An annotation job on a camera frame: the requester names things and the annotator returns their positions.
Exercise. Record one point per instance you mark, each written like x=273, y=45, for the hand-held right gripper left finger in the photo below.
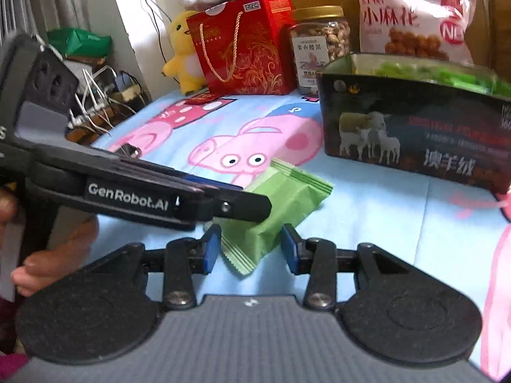
x=211, y=249

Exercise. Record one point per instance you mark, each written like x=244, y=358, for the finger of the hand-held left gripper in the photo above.
x=207, y=185
x=239, y=207

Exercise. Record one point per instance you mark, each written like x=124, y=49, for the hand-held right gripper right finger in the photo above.
x=290, y=249

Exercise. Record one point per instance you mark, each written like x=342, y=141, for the light green snack packet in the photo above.
x=279, y=203

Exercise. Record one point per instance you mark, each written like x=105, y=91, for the black box with sheep print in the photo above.
x=419, y=127

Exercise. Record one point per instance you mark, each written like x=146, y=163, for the person's left hand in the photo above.
x=68, y=243

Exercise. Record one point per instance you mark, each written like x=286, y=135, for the white power strip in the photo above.
x=94, y=113

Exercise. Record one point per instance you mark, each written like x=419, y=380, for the red envelope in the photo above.
x=203, y=99

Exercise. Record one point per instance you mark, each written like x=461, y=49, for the printed blue blanket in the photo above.
x=379, y=215

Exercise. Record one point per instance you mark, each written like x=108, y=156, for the yellow plush toy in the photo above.
x=181, y=60

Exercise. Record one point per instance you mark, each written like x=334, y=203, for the red gift bag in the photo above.
x=247, y=48

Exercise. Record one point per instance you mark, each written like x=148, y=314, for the green plastic bag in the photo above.
x=84, y=42

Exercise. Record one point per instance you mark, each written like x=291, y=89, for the clear plastic nut jar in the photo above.
x=319, y=48

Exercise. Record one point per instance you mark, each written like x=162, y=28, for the magenta clothing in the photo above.
x=10, y=363

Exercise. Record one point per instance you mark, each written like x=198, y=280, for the white window grille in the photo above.
x=12, y=0

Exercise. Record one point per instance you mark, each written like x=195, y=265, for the heap of green packets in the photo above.
x=459, y=78

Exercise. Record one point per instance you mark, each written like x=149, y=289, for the pink snack bag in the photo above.
x=411, y=12

